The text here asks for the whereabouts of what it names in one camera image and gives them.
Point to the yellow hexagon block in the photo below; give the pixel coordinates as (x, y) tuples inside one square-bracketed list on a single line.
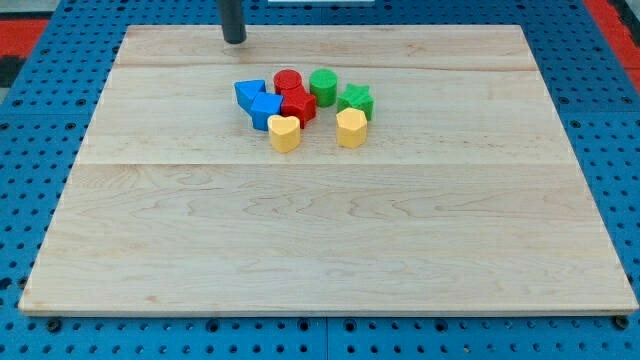
[(351, 128)]

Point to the red star-shaped block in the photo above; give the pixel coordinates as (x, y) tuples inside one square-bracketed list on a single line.
[(299, 103)]

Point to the red cylinder block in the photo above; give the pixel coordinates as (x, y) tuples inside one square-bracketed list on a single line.
[(287, 79)]

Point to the green cylinder block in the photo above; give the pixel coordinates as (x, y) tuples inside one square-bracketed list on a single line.
[(323, 85)]

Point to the blue triangular prism block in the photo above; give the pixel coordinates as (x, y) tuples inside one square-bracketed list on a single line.
[(247, 90)]

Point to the yellow heart block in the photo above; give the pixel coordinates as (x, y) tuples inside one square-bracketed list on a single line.
[(284, 133)]

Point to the blue cube block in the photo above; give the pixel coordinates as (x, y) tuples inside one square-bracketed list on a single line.
[(264, 105)]

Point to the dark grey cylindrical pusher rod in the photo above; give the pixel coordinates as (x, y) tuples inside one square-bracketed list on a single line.
[(232, 20)]

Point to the light wooden board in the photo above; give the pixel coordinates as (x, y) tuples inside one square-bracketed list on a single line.
[(465, 200)]

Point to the green star block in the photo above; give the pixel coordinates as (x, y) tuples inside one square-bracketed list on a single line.
[(357, 97)]

